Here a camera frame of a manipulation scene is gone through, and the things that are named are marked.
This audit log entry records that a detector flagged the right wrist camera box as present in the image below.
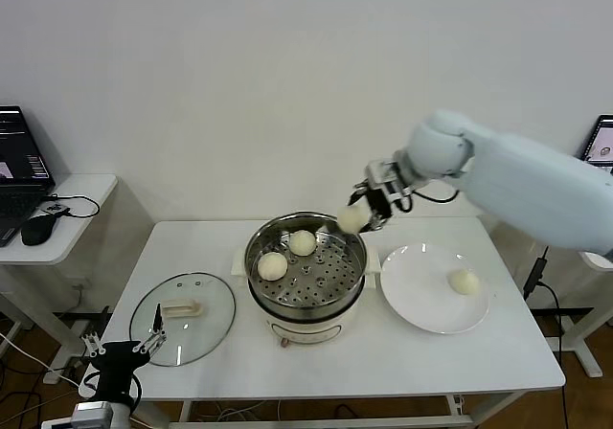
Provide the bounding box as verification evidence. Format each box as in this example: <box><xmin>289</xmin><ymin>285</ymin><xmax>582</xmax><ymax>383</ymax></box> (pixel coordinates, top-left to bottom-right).
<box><xmin>366</xmin><ymin>159</ymin><xmax>401</xmax><ymax>186</ymax></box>

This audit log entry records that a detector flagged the white side table with mouse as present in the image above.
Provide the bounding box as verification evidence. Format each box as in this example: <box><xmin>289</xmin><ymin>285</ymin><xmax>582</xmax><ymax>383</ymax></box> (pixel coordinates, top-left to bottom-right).
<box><xmin>0</xmin><ymin>173</ymin><xmax>119</xmax><ymax>385</ymax></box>

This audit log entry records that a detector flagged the white floor cable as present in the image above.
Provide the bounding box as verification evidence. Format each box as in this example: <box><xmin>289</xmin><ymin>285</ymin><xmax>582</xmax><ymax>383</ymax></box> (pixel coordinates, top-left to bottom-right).
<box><xmin>0</xmin><ymin>330</ymin><xmax>80</xmax><ymax>387</ymax></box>

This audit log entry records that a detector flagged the black cable with adapter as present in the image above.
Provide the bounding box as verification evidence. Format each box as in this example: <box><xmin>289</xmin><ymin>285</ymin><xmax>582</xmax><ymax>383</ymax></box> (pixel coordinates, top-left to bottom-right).
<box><xmin>523</xmin><ymin>244</ymin><xmax>571</xmax><ymax>429</ymax></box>

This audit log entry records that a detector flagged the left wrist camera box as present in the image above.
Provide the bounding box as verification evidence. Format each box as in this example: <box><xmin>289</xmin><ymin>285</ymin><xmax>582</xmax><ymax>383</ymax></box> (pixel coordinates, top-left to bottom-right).
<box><xmin>70</xmin><ymin>401</ymin><xmax>116</xmax><ymax>428</ymax></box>

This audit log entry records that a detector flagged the round white plate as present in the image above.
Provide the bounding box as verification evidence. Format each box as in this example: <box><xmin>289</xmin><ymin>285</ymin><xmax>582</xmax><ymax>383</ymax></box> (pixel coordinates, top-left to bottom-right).
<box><xmin>380</xmin><ymin>243</ymin><xmax>491</xmax><ymax>335</ymax></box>

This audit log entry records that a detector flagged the grey laptop with pink windows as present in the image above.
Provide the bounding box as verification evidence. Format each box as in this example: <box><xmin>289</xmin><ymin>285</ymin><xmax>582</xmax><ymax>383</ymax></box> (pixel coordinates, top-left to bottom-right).
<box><xmin>579</xmin><ymin>114</ymin><xmax>613</xmax><ymax>174</ymax></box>

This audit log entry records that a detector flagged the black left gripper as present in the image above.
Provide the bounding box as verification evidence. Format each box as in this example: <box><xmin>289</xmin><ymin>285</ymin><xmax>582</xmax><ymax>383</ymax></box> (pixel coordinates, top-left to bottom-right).
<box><xmin>83</xmin><ymin>303</ymin><xmax>168</xmax><ymax>407</ymax></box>

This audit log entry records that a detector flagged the white work table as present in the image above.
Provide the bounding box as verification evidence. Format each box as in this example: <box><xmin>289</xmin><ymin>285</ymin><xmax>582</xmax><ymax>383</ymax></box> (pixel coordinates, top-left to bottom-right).
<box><xmin>79</xmin><ymin>216</ymin><xmax>566</xmax><ymax>429</ymax></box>

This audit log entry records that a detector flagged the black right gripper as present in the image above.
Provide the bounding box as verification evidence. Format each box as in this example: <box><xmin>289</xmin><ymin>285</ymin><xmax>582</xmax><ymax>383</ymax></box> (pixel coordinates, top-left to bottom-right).
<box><xmin>348</xmin><ymin>182</ymin><xmax>408</xmax><ymax>234</ymax></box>

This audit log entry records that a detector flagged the white electric cooker pot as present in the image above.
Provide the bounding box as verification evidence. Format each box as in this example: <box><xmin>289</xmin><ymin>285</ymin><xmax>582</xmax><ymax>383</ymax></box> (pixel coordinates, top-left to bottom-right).
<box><xmin>246</xmin><ymin>275</ymin><xmax>377</xmax><ymax>350</ymax></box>

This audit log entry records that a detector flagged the round glass pot lid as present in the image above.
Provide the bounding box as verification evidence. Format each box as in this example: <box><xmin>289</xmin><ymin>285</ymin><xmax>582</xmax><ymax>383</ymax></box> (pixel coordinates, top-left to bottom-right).
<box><xmin>129</xmin><ymin>272</ymin><xmax>238</xmax><ymax>368</ymax></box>

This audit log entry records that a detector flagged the thin black hub cable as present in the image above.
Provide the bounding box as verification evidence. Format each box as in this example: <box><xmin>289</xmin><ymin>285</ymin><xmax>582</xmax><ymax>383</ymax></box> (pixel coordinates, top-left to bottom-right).
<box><xmin>49</xmin><ymin>192</ymin><xmax>102</xmax><ymax>219</ymax></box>

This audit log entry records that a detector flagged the perforated steel steamer basket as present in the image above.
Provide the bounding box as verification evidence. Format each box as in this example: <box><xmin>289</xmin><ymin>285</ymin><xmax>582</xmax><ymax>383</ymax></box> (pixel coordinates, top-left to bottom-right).
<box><xmin>231</xmin><ymin>212</ymin><xmax>383</xmax><ymax>316</ymax></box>

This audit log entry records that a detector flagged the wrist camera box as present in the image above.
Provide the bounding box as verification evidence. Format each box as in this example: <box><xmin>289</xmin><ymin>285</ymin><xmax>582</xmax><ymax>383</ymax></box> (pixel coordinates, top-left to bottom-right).
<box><xmin>366</xmin><ymin>159</ymin><xmax>401</xmax><ymax>186</ymax></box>
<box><xmin>70</xmin><ymin>401</ymin><xmax>116</xmax><ymax>428</ymax></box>

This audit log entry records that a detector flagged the black laptop with dark screen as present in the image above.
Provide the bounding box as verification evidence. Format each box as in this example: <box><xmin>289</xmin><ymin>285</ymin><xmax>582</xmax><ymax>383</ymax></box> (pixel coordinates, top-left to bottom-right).
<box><xmin>0</xmin><ymin>105</ymin><xmax>57</xmax><ymax>247</ymax></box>

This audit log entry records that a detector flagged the black computer mouse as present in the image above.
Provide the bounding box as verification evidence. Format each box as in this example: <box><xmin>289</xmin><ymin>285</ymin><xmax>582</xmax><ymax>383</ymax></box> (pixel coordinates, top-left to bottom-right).
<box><xmin>21</xmin><ymin>214</ymin><xmax>58</xmax><ymax>246</ymax></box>

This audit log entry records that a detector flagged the white side table with label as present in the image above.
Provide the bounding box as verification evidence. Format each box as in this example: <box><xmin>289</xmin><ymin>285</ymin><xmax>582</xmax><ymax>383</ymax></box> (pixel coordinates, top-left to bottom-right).
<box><xmin>555</xmin><ymin>249</ymin><xmax>613</xmax><ymax>380</ymax></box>

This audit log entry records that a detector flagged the white steamed baozi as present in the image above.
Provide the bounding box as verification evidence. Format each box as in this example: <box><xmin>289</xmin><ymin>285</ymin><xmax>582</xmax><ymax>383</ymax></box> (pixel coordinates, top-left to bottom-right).
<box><xmin>257</xmin><ymin>251</ymin><xmax>289</xmax><ymax>282</ymax></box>
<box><xmin>287</xmin><ymin>229</ymin><xmax>317</xmax><ymax>257</ymax></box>
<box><xmin>337</xmin><ymin>206</ymin><xmax>370</xmax><ymax>234</ymax></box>
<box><xmin>447</xmin><ymin>269</ymin><xmax>481</xmax><ymax>298</ymax></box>

